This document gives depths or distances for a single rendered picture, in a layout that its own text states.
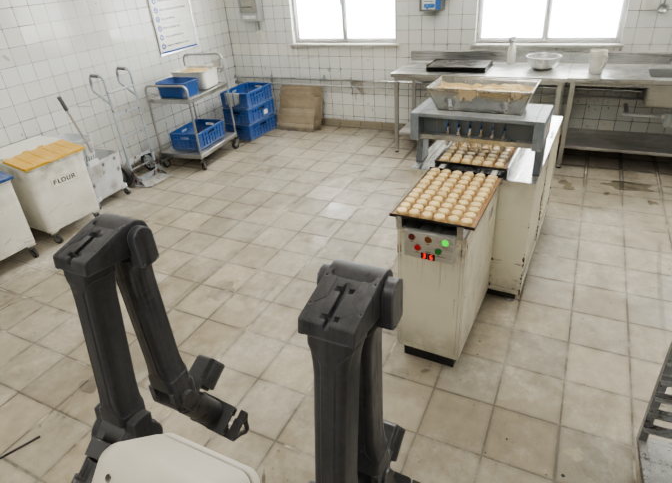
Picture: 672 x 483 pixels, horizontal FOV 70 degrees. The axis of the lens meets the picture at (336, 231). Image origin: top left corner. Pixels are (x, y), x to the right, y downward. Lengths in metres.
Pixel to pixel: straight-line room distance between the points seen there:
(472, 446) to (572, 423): 0.50
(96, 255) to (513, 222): 2.46
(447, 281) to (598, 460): 0.99
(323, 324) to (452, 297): 1.90
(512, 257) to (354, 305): 2.52
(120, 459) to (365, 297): 0.43
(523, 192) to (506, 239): 0.32
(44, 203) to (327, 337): 4.15
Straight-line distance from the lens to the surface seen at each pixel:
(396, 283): 0.61
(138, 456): 0.80
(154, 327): 0.96
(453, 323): 2.54
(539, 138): 2.73
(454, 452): 2.45
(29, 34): 5.31
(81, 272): 0.82
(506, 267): 3.11
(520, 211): 2.91
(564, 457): 2.54
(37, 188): 4.56
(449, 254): 2.28
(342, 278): 0.61
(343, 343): 0.57
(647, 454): 2.48
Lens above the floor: 1.98
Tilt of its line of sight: 30 degrees down
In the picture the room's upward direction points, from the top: 5 degrees counter-clockwise
